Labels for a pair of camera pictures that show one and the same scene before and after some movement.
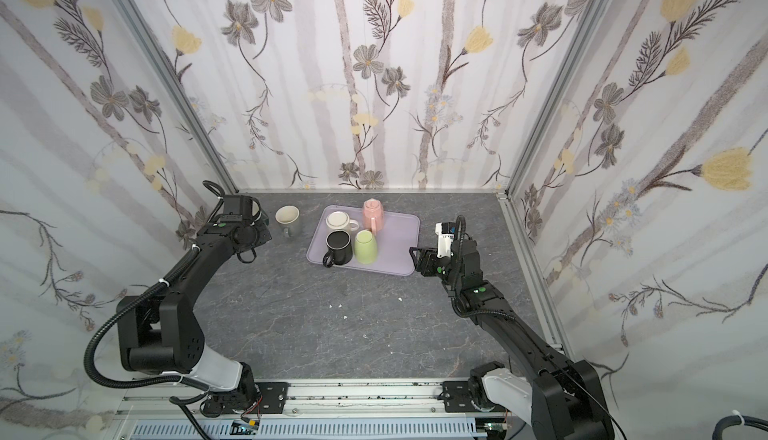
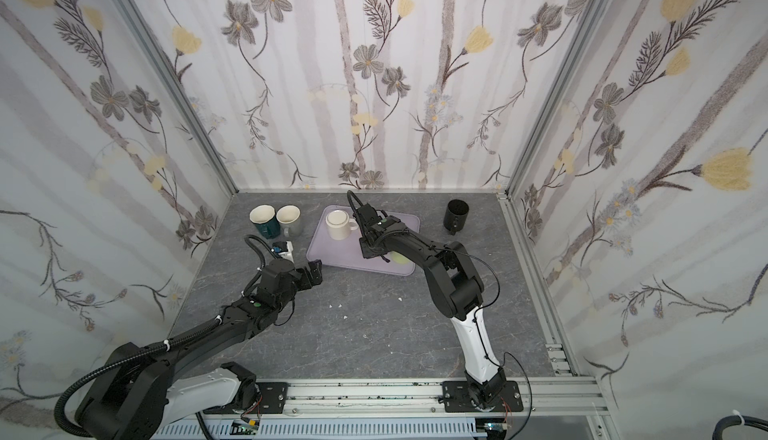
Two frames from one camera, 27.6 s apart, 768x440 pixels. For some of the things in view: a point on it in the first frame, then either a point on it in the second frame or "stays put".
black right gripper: [429, 260] -> [366, 224]
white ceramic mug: [339, 220] stays put
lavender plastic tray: [398, 234] stays put
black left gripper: [259, 221] -> [312, 271]
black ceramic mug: [340, 248] -> [455, 216]
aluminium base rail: [314, 398] stays put
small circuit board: [240, 428] stays put
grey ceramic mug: [287, 217] stays put
